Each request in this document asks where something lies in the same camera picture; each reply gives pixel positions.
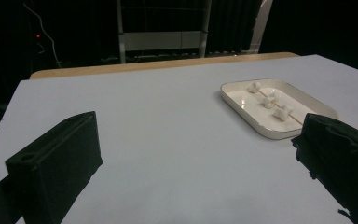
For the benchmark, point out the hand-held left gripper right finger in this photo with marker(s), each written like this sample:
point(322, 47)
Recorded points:
point(341, 155)

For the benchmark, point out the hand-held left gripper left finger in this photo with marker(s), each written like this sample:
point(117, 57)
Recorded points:
point(56, 161)

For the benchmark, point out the small white parts in tray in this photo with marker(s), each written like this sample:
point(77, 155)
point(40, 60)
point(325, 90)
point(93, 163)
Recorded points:
point(295, 117)

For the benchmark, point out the white marshmallow piece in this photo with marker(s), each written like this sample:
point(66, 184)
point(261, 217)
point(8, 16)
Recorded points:
point(268, 101)
point(282, 113)
point(254, 87)

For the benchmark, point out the white rectangular tray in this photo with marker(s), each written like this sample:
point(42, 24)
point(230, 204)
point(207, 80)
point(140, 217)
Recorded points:
point(254, 107)

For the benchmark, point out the dark curtain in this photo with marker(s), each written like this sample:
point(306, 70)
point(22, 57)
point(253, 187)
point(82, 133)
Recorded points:
point(233, 25)

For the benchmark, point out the white slanted metal post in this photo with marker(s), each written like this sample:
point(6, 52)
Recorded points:
point(261, 25)

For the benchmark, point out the grey metal rack frame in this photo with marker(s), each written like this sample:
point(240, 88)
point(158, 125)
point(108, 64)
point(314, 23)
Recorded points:
point(155, 40)

